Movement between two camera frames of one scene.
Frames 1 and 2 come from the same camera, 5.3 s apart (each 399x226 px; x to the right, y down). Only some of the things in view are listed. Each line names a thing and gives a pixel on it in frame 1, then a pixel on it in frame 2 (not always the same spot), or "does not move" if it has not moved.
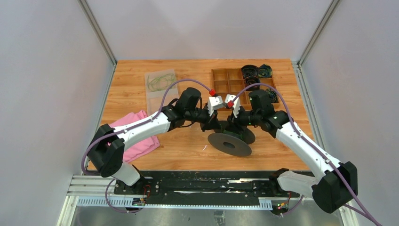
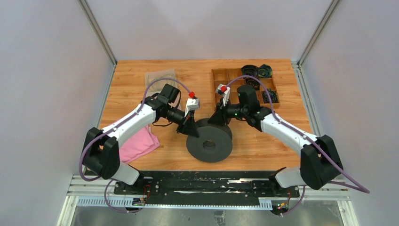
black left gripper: (211, 123) -> (188, 126)
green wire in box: (162, 82) does not move
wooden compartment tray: (230, 82) does not move
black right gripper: (234, 123) -> (220, 117)
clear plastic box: (156, 83) does not move
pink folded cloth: (142, 149) does not move
